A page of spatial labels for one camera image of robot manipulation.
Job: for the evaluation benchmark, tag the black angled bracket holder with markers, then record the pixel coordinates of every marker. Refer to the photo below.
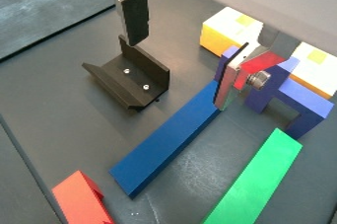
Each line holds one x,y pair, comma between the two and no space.
133,77

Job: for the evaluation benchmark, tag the red cross-shaped block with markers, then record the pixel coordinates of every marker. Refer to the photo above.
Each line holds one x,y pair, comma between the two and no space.
79,200

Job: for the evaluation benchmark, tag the purple-blue cross-shaped block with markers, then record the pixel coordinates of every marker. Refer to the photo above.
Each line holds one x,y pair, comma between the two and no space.
311,107

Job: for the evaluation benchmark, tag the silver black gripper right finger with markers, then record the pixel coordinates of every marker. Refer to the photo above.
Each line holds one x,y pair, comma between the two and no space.
243,67

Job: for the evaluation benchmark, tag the yellow slotted board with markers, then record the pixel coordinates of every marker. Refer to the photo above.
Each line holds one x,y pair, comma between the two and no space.
231,28

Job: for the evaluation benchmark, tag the green long bar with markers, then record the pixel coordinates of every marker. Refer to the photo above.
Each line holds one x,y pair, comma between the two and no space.
247,195

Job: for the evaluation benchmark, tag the dark blue long bar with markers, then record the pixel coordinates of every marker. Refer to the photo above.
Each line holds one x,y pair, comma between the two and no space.
141,165

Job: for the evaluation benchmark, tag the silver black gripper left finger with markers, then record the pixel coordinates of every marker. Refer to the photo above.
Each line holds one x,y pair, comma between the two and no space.
134,17

